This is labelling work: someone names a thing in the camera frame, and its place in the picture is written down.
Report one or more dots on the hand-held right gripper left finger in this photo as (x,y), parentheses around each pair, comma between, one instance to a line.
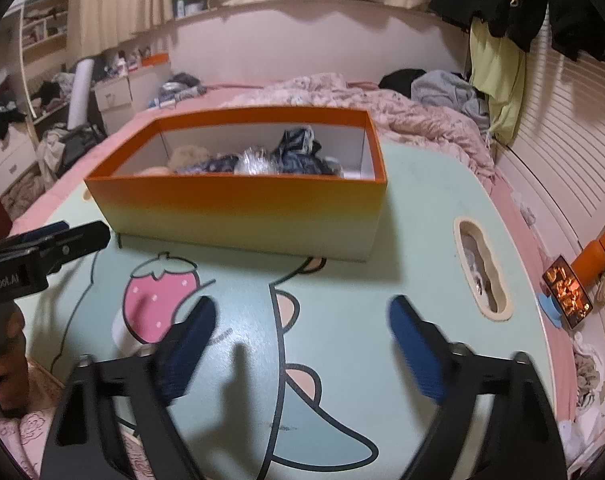
(187,350)

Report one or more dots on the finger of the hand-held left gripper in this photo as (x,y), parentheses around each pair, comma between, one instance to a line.
(42,232)
(85,237)

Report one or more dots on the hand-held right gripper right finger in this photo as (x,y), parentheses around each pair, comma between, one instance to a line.
(417,355)

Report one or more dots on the tan plush toy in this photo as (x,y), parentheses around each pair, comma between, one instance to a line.
(152,170)

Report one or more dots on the orange cardboard box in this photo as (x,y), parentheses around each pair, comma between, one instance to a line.
(232,220)

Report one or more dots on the black floral plastic bag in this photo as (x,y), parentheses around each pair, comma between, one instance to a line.
(217,164)

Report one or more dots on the person's left hand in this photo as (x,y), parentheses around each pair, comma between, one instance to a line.
(10,365)

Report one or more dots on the white dresser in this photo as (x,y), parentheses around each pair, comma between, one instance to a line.
(12,160)

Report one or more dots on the black backpack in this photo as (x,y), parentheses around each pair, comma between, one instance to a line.
(80,147)

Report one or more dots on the pile of dark clothes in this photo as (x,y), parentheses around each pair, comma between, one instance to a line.
(2,110)

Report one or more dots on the grey-brown fluffy pompom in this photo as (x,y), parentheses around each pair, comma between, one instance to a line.
(192,154)

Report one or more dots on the white drawer cabinet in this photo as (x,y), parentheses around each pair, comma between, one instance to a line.
(117,100)

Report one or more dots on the white paper roll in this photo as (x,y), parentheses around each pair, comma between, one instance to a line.
(80,95)

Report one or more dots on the pink rose-print blanket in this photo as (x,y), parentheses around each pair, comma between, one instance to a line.
(22,430)

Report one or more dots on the smartphone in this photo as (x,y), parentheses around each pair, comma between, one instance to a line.
(565,290)

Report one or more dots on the blue white clothes pile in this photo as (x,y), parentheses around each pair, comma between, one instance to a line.
(180,87)

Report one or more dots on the clear plastic wrapped bundle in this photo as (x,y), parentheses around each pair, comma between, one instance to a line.
(255,160)

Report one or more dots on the orange box lid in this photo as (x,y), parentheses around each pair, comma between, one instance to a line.
(155,59)

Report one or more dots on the orange bottle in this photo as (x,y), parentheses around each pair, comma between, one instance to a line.
(590,262)

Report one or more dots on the black lace-trimmed pouch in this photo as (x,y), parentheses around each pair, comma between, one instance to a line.
(302,152)

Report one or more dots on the pink animal-print blanket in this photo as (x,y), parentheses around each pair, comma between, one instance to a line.
(422,120)

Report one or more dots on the small white bottle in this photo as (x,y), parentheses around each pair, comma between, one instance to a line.
(180,8)

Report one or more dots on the grey crumpled garment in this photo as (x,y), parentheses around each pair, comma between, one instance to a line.
(442,92)

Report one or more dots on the white slatted door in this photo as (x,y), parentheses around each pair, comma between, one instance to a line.
(572,135)

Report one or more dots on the black crumpled garment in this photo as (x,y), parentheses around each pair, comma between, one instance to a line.
(397,80)

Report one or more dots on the yellow-green hanging garment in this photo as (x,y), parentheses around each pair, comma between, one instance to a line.
(502,85)

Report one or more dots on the white wall shelf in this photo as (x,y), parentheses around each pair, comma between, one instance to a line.
(42,25)

